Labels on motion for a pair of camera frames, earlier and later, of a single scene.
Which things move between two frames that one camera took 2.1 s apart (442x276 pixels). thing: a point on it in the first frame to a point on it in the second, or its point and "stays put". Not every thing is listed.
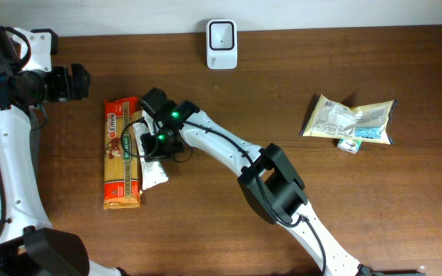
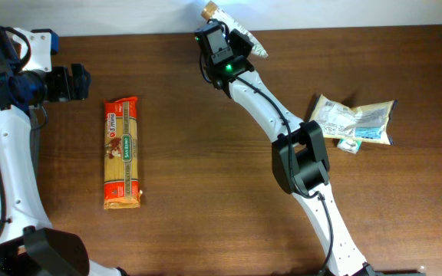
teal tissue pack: (350, 145) stays put
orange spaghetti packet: (122, 188) stays put
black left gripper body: (59, 85) stays put
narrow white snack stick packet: (152, 172) to (212, 10)
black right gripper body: (159, 148) to (238, 47)
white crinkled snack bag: (371, 122) stays put
